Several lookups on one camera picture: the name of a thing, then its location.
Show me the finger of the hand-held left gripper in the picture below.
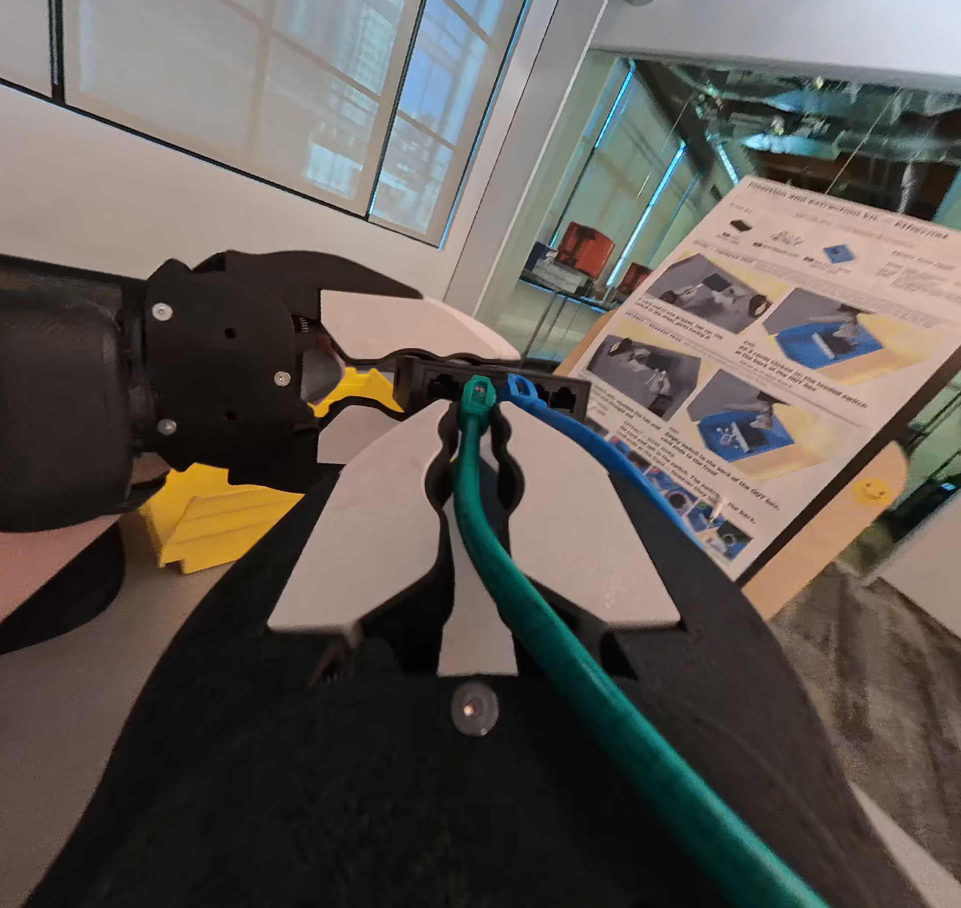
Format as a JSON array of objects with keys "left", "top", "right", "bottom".
[
  {"left": 315, "top": 398, "right": 425, "bottom": 468},
  {"left": 319, "top": 289, "right": 522, "bottom": 366}
]

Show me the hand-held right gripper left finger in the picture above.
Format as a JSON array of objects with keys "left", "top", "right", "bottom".
[{"left": 266, "top": 400, "right": 458, "bottom": 636}]

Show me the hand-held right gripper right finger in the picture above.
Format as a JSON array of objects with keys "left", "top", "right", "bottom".
[{"left": 487, "top": 403, "right": 682, "bottom": 632}]

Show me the black network switch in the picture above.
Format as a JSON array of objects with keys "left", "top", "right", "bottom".
[{"left": 393, "top": 355, "right": 592, "bottom": 423}]

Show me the green ethernet cable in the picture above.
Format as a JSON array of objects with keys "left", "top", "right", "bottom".
[{"left": 453, "top": 374, "right": 827, "bottom": 908}]

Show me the yellow plastic bin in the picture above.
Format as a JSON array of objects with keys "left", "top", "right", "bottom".
[{"left": 138, "top": 367, "right": 403, "bottom": 573}]

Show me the wooden instruction board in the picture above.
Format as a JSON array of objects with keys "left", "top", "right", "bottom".
[{"left": 553, "top": 175, "right": 961, "bottom": 621}]

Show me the black mesh wrist rest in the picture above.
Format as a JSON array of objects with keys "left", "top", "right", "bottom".
[{"left": 0, "top": 525, "right": 127, "bottom": 656}]

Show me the large grid window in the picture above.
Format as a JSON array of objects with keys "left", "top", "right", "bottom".
[{"left": 0, "top": 0, "right": 552, "bottom": 248}]

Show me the blue ethernet cable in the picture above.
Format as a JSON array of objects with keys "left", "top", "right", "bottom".
[{"left": 504, "top": 374, "right": 725, "bottom": 550}]

